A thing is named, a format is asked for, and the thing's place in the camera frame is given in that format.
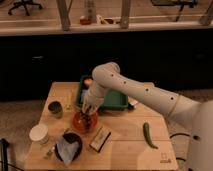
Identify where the orange fruit in tray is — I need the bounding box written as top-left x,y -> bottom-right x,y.
84,78 -> 93,87

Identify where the red object on shelf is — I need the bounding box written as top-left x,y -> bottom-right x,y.
80,18 -> 92,25

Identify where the dark bowl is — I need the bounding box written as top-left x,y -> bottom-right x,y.
55,133 -> 82,162

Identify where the dark green can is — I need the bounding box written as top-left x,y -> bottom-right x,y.
48,101 -> 63,119

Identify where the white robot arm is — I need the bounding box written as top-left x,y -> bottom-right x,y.
82,62 -> 213,171

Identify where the white cup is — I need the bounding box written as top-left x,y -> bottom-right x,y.
29,124 -> 49,144

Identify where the yellow stick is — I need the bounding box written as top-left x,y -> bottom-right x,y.
66,90 -> 73,110

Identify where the green plastic tray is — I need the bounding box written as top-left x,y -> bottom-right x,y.
75,75 -> 128,110

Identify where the black stand at left edge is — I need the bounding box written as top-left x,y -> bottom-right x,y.
0,138 -> 21,171

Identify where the black cable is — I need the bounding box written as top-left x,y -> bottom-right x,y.
169,132 -> 191,171

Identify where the white handled brush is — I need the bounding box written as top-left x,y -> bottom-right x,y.
128,99 -> 138,110

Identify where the red bowl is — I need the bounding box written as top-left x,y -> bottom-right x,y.
72,111 -> 98,133

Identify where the green cucumber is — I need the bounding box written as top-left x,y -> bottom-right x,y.
143,122 -> 158,149

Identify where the black office chair left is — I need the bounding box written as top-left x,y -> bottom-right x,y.
8,0 -> 43,16

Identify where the wooden block eraser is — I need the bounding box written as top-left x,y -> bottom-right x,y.
89,127 -> 111,152

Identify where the grey cloth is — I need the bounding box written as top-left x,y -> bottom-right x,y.
56,137 -> 79,165

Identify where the small metal object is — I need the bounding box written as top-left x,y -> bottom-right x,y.
44,145 -> 55,159

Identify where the dark red grape bunch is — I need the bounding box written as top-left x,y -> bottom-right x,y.
80,114 -> 92,130

